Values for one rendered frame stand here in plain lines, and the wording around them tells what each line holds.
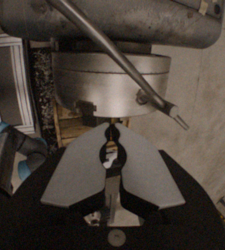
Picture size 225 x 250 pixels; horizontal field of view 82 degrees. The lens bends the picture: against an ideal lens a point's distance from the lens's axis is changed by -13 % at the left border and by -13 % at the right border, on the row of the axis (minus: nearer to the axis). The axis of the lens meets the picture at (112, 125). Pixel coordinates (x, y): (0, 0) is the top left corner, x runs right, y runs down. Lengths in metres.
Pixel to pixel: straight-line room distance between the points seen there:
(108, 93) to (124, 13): 0.14
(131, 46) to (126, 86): 0.09
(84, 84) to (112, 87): 0.05
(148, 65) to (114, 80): 0.07
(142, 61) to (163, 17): 0.09
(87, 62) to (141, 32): 0.11
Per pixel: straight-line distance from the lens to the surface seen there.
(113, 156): 0.55
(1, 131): 0.58
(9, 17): 0.26
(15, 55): 1.30
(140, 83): 0.19
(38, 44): 0.95
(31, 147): 0.60
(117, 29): 0.28
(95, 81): 0.28
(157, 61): 0.32
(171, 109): 0.25
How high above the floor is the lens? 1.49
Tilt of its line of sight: 55 degrees down
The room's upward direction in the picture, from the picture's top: 145 degrees clockwise
